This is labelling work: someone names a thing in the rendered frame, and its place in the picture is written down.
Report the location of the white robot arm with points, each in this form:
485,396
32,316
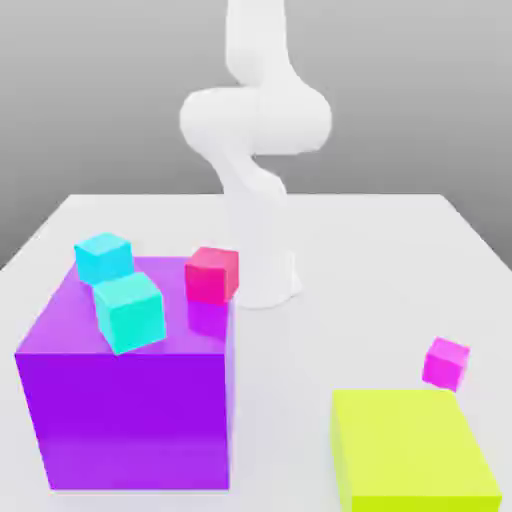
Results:
256,120

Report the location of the small pink cube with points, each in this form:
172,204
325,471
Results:
208,278

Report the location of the small turquoise cube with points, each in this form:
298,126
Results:
132,316

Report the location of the small cyan cube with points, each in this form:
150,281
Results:
103,256

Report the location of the small magenta cube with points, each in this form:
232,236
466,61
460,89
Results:
444,366

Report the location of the large purple box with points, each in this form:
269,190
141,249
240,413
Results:
124,420

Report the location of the large yellow box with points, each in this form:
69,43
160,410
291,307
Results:
408,444

